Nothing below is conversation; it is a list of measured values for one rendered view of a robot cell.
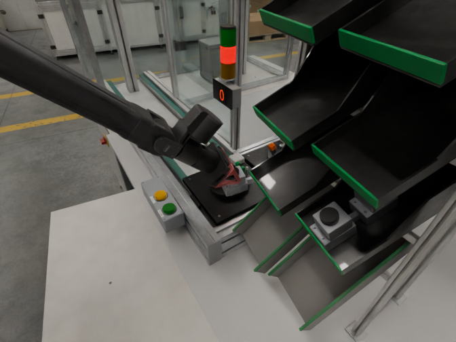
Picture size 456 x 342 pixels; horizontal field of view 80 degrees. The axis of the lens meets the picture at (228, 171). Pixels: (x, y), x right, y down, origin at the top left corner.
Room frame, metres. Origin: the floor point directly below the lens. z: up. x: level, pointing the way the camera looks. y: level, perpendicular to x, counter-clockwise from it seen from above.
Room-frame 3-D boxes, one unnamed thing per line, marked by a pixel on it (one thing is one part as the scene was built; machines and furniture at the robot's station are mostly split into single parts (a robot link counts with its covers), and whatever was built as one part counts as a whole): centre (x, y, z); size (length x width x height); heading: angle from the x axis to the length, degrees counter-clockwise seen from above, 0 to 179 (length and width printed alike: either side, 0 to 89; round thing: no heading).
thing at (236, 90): (0.91, 0.00, 1.29); 0.12 x 0.05 x 0.25; 33
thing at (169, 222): (0.64, 0.22, 0.93); 0.21 x 0.07 x 0.06; 33
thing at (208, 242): (0.83, 0.27, 0.91); 0.89 x 0.06 x 0.11; 33
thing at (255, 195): (0.68, 0.00, 0.96); 0.24 x 0.24 x 0.02; 33
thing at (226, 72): (0.91, 0.00, 1.28); 0.05 x 0.05 x 0.05
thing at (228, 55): (0.91, 0.00, 1.33); 0.05 x 0.05 x 0.05
